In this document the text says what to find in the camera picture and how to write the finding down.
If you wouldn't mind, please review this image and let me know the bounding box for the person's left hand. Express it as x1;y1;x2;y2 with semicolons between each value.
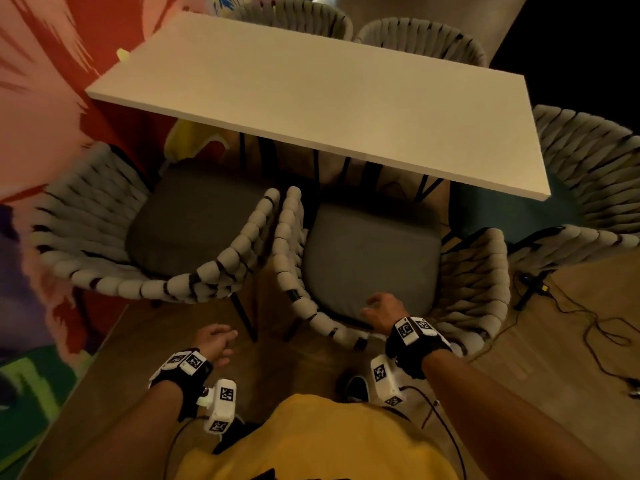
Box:
192;323;239;369

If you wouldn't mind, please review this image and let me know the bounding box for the person's right hand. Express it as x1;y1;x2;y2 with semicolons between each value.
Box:
361;293;411;337

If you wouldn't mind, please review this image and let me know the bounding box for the grey cushion woven chair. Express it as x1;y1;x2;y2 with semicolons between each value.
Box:
271;186;512;358
31;142;282;343
353;17;489;68

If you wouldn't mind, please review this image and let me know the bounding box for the teal cushion woven chair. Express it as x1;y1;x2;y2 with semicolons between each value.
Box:
227;0;355;41
447;104;640;313

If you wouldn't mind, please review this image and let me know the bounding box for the person's left forearm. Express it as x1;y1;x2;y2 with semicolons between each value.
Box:
55;379;183;480

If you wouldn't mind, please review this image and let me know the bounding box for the person's right forearm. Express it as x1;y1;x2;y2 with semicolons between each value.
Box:
422;348;621;480

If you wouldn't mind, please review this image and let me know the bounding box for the person's right black shoe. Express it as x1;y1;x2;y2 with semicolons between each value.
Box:
345;374;371;403

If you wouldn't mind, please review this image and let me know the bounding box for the person's yellow shirt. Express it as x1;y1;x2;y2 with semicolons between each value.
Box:
175;393;446;480

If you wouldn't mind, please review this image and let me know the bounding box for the black chest device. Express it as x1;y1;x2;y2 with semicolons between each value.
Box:
249;468;351;480

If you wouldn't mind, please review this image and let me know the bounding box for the white table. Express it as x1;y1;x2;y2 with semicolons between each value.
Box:
85;11;552;205

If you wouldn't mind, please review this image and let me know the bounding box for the black white wrist camera rig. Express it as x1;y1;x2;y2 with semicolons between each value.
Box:
148;348;239;435
369;316;453;408

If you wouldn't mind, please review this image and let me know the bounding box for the black adapter cable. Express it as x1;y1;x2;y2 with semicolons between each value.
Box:
515;274;640;395

